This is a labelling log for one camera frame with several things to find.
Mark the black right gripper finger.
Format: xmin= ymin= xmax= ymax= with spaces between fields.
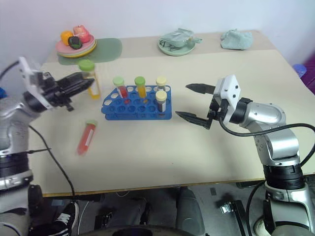
xmin=174 ymin=111 xmax=213 ymax=130
xmin=185 ymin=83 xmax=217 ymax=95

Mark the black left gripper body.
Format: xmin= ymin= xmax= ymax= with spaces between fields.
xmin=36 ymin=72 xmax=75 ymax=112

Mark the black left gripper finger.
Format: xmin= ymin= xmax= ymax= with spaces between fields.
xmin=57 ymin=72 xmax=86 ymax=86
xmin=63 ymin=78 xmax=96 ymax=98

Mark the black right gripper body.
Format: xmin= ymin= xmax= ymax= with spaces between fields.
xmin=207 ymin=94 xmax=231 ymax=123

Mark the yellow test tube green cap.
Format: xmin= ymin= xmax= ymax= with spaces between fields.
xmin=134 ymin=76 xmax=149 ymax=99
xmin=78 ymin=59 xmax=102 ymax=100

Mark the dark test tube cream cap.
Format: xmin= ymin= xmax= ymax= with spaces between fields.
xmin=155 ymin=90 xmax=168 ymax=115

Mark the clear test tube cream cap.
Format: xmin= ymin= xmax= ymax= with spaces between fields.
xmin=156 ymin=76 xmax=168 ymax=93

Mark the red test tube green cap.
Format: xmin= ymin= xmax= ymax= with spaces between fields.
xmin=112 ymin=76 xmax=128 ymax=99
xmin=76 ymin=119 xmax=98 ymax=156

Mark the blue test tube rack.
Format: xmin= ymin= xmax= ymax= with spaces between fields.
xmin=100 ymin=85 xmax=173 ymax=121

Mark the pink plate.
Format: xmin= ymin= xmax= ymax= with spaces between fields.
xmin=55 ymin=33 xmax=95 ymax=54

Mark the stack of pastel plates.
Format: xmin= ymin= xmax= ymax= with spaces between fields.
xmin=58 ymin=40 xmax=98 ymax=59

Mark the black toy fruit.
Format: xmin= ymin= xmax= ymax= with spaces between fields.
xmin=68 ymin=36 xmax=83 ymax=49

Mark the orange toy pepper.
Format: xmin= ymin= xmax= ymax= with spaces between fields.
xmin=60 ymin=30 xmax=74 ymax=46

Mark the pale green plate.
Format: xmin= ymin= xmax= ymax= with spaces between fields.
xmin=157 ymin=34 xmax=203 ymax=57

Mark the red toy apple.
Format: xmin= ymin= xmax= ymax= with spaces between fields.
xmin=72 ymin=24 xmax=90 ymax=44

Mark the green oval mat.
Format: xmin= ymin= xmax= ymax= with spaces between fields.
xmin=58 ymin=38 xmax=123 ymax=66

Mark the pale green crumpled bag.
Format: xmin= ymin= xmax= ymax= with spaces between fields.
xmin=159 ymin=28 xmax=204 ymax=49

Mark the pale green crumpled cloth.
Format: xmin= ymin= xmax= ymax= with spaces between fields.
xmin=220 ymin=29 xmax=254 ymax=51

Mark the grey rounded shape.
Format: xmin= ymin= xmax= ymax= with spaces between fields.
xmin=177 ymin=186 xmax=206 ymax=234

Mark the blue bottle cap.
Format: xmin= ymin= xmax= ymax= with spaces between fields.
xmin=292 ymin=63 xmax=307 ymax=78

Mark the purple object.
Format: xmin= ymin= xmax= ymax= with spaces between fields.
xmin=301 ymin=53 xmax=315 ymax=95

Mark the black white sneaker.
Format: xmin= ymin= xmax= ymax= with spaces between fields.
xmin=28 ymin=202 xmax=80 ymax=236

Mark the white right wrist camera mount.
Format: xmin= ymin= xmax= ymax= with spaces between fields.
xmin=213 ymin=75 xmax=239 ymax=123

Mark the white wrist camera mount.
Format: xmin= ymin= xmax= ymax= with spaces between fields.
xmin=18 ymin=57 xmax=55 ymax=110
xmin=213 ymin=75 xmax=239 ymax=123

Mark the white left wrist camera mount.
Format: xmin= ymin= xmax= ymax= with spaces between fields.
xmin=18 ymin=57 xmax=55 ymax=110

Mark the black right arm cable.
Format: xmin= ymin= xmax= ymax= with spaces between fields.
xmin=218 ymin=115 xmax=315 ymax=173

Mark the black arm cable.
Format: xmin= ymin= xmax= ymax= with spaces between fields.
xmin=218 ymin=115 xmax=315 ymax=173
xmin=0 ymin=59 xmax=21 ymax=80

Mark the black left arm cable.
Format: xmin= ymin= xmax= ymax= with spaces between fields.
xmin=0 ymin=59 xmax=21 ymax=80

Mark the black thin cable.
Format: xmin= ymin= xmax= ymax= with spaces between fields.
xmin=27 ymin=124 xmax=76 ymax=197

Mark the black metal bracket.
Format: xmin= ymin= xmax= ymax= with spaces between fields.
xmin=216 ymin=194 xmax=247 ymax=236

